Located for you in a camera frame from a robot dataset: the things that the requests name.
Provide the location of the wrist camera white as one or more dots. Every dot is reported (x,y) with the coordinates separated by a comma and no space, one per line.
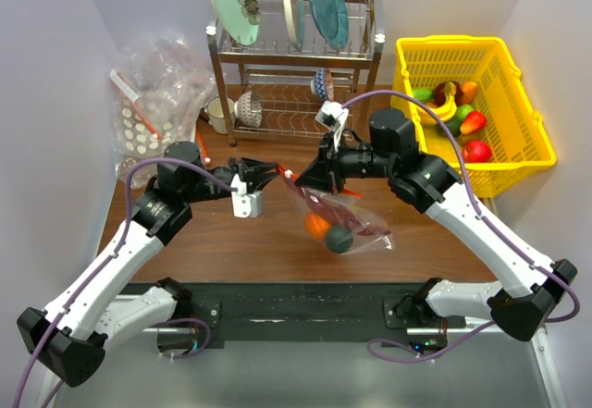
(333,116)
(245,204)

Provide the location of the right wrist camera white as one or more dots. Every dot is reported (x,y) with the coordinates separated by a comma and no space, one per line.
(333,116)

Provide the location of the red toy apple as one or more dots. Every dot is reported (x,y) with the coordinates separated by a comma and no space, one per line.
(476,152)

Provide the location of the cream enamel mug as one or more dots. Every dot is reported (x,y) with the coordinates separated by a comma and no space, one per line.
(215,115)

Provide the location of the blue patterned bowl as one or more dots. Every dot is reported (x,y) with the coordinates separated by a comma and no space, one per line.
(322,85)

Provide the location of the orange toy fruit back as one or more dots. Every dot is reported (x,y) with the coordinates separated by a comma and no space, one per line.
(469,91)

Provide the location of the clear zip bag orange zipper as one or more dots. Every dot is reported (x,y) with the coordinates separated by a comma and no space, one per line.
(360,244)

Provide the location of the toy orange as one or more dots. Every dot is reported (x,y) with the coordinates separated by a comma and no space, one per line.
(316,226)

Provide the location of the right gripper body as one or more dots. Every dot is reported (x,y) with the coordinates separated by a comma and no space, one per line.
(357,162)

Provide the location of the yellow plastic basket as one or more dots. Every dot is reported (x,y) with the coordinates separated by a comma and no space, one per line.
(475,109)

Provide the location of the metal dish rack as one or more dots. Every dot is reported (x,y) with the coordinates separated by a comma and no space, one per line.
(283,75)

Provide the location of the mint green floral plate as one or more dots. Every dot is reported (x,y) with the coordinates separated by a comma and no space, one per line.
(240,18)

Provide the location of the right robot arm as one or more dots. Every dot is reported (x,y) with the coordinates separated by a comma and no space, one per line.
(528,284)

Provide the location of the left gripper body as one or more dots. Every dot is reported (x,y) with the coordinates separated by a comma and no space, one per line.
(226,175)

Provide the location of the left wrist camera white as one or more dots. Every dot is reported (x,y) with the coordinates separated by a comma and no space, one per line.
(245,204)

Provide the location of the dark green toy avocado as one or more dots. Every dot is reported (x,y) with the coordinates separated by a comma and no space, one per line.
(338,239)

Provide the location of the green toy lime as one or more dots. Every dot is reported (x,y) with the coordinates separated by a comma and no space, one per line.
(423,95)

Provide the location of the red toy lobster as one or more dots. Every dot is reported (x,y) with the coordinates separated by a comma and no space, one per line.
(342,210)

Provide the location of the beige rimmed plate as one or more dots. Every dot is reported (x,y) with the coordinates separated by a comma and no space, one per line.
(294,13)

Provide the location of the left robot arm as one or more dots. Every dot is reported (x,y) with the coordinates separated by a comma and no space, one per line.
(73,333)

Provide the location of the teal blue plate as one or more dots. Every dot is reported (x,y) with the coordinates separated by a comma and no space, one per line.
(331,19)

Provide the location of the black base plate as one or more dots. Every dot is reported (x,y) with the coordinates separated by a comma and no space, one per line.
(310,312)

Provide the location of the red yellow toy mango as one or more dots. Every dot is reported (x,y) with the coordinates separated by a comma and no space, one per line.
(474,122)

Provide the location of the toy banana bunch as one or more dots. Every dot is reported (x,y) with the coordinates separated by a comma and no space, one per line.
(445,113)

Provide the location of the pile of clear zip bags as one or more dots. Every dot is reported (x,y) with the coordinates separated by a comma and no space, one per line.
(161,84)

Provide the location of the grey patterned bowl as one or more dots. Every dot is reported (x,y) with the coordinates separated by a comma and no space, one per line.
(249,110)

